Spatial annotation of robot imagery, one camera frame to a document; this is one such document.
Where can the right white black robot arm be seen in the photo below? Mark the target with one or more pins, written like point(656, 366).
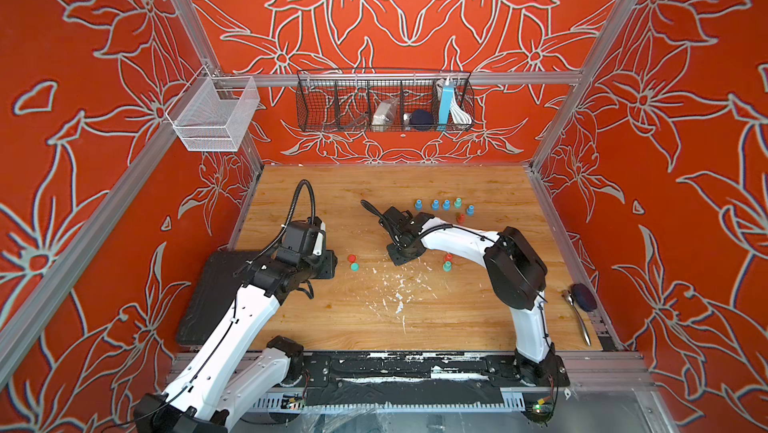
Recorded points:
point(513, 271)

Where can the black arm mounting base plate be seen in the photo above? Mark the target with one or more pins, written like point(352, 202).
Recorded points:
point(421, 379)

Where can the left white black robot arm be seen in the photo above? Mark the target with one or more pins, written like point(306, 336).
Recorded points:
point(212, 394)

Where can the black wire wall basket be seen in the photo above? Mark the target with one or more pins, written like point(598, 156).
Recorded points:
point(361, 100)

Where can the metal spoon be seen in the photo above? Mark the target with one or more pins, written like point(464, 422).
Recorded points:
point(568, 298)

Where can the dark blue round pad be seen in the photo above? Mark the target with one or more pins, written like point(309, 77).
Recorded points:
point(584, 297)

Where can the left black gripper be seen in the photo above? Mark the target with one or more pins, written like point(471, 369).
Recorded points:
point(329, 264)

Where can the dark blue round object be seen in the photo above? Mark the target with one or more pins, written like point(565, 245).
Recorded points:
point(421, 120)

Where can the silver pouch in basket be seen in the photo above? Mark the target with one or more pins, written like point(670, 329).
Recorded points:
point(384, 115)

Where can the black plastic tool case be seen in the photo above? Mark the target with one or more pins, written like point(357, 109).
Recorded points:
point(222, 275)

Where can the cluster of coloured stamps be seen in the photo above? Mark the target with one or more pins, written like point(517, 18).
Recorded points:
point(447, 262)

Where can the light blue box in basket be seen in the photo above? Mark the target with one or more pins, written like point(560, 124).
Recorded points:
point(446, 100)

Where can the cluster of coloured stamp caps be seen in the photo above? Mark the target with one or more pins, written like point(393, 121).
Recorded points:
point(352, 259)

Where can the white wire mesh basket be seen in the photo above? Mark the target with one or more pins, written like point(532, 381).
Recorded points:
point(210, 117)

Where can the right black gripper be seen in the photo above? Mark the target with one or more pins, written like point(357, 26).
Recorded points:
point(398, 261)

